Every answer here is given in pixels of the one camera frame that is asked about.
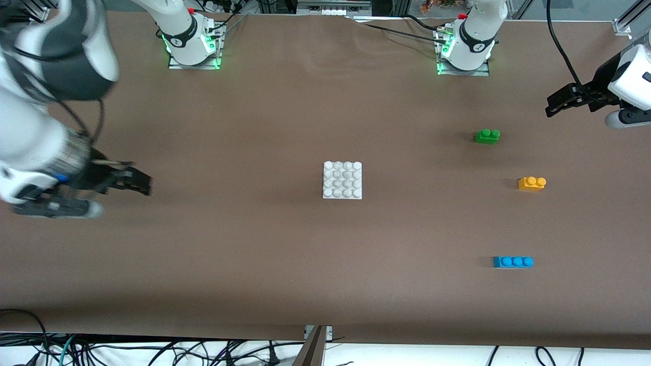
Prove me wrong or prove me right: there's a white studded base plate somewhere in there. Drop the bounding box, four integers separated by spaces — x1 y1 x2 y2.
322 161 363 200

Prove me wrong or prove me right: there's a blue three-stud block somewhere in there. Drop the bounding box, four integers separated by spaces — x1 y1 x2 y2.
493 256 535 269

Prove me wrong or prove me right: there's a brown paper table cover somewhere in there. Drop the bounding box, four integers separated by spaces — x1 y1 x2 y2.
0 9 651 350

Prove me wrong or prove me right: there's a white power strip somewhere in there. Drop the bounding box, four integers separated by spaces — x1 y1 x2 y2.
297 0 372 16

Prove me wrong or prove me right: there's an aluminium frame rail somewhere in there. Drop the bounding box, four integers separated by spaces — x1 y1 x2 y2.
613 0 651 36

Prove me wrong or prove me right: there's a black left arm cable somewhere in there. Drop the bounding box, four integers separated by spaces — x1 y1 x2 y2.
546 0 585 88

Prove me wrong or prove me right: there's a teal cable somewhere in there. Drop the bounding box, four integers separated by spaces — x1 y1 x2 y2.
48 334 77 366

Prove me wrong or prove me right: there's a metal bracket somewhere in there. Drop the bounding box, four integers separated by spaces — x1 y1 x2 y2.
292 325 334 366

